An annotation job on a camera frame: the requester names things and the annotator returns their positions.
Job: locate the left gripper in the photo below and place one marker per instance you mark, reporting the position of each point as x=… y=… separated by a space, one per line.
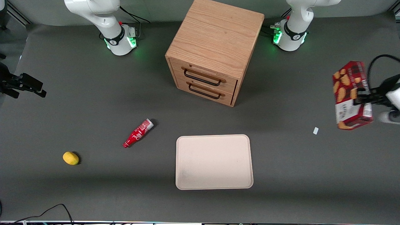
x=382 y=91

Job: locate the small white paper tag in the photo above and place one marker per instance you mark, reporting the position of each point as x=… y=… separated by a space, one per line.
x=315 y=130

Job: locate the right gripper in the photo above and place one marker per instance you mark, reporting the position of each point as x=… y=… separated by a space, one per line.
x=7 y=82

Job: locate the wooden drawer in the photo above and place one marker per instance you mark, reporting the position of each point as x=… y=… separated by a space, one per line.
x=228 y=96
x=203 y=71

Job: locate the aluminium frame rail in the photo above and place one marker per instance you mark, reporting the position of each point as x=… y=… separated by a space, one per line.
x=18 y=12
x=395 y=12

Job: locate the wooden two-drawer cabinet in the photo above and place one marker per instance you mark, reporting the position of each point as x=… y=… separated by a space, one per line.
x=218 y=34

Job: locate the red cola bottle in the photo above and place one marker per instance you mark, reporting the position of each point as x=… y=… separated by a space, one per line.
x=137 y=133

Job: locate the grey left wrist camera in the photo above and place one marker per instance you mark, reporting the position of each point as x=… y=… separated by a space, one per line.
x=390 y=117

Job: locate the beige rectangular tray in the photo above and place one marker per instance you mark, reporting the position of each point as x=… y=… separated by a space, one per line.
x=214 y=162

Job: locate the yellow lemon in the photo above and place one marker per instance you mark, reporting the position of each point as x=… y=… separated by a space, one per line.
x=70 y=158

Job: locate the red cookie box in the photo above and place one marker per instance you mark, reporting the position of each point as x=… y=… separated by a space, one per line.
x=347 y=81

